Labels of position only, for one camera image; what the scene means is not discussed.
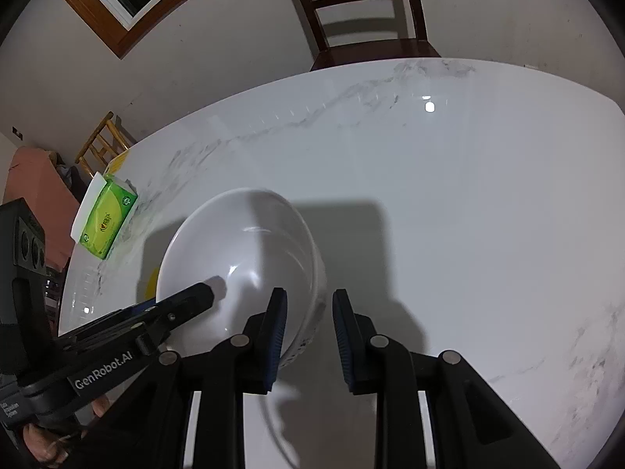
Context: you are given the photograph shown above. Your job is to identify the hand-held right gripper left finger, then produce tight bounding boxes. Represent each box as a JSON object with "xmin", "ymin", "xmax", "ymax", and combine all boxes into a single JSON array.
[{"xmin": 93, "ymin": 287, "xmax": 289, "ymax": 469}]

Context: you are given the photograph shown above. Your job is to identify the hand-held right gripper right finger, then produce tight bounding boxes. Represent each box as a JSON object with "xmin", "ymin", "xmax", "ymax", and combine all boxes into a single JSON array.
[{"xmin": 332, "ymin": 289, "xmax": 562, "ymax": 469}]

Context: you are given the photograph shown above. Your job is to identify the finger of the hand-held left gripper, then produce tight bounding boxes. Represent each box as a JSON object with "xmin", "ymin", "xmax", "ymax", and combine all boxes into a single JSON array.
[
  {"xmin": 57, "ymin": 299, "xmax": 164, "ymax": 349},
  {"xmin": 138, "ymin": 282, "xmax": 217, "ymax": 349}
]

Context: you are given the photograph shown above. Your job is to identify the white pink rabbit bowl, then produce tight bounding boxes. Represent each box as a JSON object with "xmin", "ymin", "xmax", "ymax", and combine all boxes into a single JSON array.
[{"xmin": 155, "ymin": 187, "xmax": 328, "ymax": 367}]

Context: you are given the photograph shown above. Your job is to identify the person's left hand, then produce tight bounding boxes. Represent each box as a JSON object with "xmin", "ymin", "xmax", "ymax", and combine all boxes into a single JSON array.
[{"xmin": 23, "ymin": 397, "xmax": 112, "ymax": 465}]

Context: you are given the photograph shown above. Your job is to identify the yellow sticker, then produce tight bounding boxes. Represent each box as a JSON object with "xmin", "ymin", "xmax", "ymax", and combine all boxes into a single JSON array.
[{"xmin": 145, "ymin": 268, "xmax": 163, "ymax": 304}]

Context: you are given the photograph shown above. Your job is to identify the green tissue pack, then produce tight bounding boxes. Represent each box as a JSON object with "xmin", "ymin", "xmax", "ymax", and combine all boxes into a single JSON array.
[{"xmin": 72, "ymin": 171, "xmax": 139, "ymax": 261}]

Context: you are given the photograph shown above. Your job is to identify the bamboo chair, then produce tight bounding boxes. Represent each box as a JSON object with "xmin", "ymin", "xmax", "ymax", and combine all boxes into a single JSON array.
[{"xmin": 74, "ymin": 111, "xmax": 136, "ymax": 179}]

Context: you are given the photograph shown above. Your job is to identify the dark wooden slat-back chair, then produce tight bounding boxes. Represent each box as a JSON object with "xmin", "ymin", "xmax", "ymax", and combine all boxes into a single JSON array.
[{"xmin": 282, "ymin": 0, "xmax": 443, "ymax": 72}]

